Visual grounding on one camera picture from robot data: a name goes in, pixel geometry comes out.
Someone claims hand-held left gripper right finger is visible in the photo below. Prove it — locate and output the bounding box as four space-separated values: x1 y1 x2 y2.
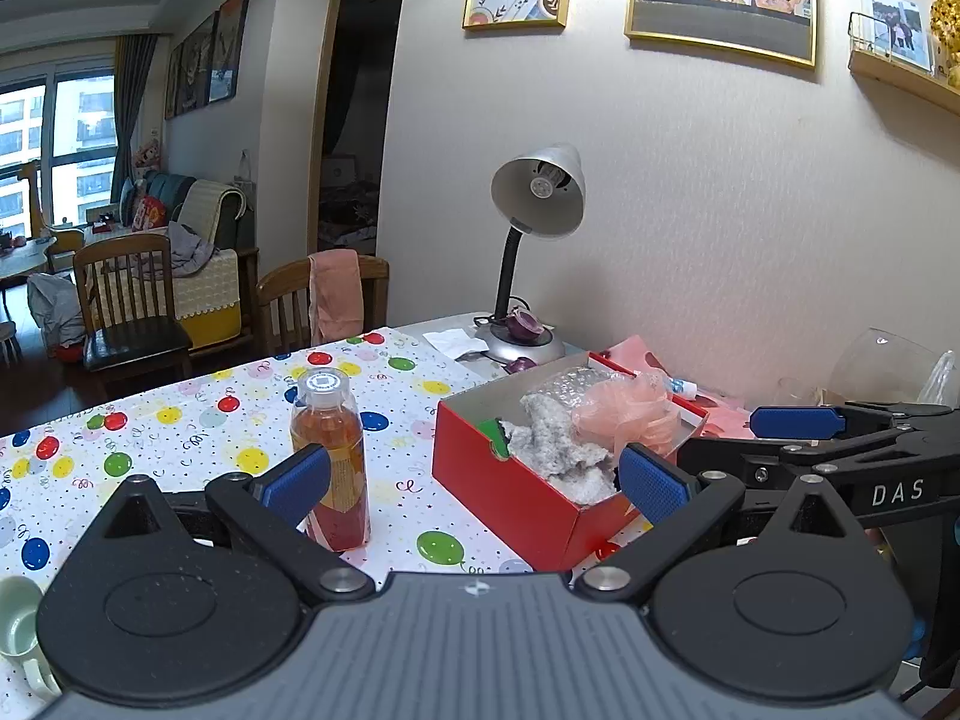
574 442 884 605

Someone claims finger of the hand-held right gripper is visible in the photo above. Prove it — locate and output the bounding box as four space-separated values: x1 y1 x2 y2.
674 427 935 493
749 403 954 441

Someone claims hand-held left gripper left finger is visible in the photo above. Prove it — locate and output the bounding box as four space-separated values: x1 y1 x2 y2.
99 442 377 605

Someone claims pink mesh bath loofah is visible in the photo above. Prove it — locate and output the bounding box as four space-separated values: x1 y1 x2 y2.
571 373 680 456

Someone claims clear bubble wrap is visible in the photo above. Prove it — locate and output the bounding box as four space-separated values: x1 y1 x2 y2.
535 363 602 410

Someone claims red cardboard box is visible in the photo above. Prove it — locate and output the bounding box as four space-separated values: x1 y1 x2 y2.
430 334 760 575

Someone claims amber drink bottle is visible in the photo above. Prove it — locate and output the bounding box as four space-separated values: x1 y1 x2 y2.
289 368 373 553

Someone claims clear plastic container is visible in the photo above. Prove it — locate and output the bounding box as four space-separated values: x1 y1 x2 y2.
823 325 940 404

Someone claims balloon print tablecloth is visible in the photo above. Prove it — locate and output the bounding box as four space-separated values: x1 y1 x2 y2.
0 325 655 702

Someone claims pink towel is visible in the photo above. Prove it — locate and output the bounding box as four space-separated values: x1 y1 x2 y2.
308 248 367 347

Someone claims small purple jar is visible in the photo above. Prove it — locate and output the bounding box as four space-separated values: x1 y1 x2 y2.
503 309 547 343

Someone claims sofa with cream cover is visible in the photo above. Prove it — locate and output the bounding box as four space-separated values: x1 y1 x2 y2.
85 172 260 350

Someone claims wooden chair dark seat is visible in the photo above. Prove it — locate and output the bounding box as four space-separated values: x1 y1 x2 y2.
72 233 195 381

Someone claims grey cloth pile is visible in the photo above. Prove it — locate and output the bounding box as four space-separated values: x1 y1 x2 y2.
28 273 88 351

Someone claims pale green mug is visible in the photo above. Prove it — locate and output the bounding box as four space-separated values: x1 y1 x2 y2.
0 575 62 700

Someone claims silver desk lamp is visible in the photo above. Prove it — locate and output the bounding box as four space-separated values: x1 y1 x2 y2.
472 143 587 368

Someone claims low oval table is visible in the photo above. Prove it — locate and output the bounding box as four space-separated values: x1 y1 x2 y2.
0 235 59 287

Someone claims grey curtain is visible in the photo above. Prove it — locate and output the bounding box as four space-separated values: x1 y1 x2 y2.
112 33 160 205

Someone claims large window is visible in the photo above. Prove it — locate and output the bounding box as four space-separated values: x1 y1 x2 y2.
0 70 118 238

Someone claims wooden wall shelf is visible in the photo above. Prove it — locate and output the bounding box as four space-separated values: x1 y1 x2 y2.
847 11 960 118

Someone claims small photo frame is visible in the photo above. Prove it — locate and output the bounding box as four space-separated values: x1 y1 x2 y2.
858 0 932 69

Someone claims dark framed wall picture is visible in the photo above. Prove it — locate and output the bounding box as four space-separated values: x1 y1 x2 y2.
208 0 253 105
163 40 185 121
180 10 221 113

